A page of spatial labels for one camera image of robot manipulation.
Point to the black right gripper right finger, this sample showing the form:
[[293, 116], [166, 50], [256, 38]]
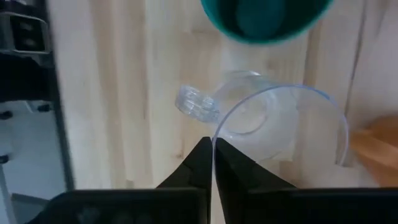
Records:
[[311, 208]]

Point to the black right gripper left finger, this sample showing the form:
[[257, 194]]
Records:
[[140, 208]]

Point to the clear glass mug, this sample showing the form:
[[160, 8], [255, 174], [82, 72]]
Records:
[[280, 124]]

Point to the black office chair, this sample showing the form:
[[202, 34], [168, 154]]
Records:
[[25, 77]]

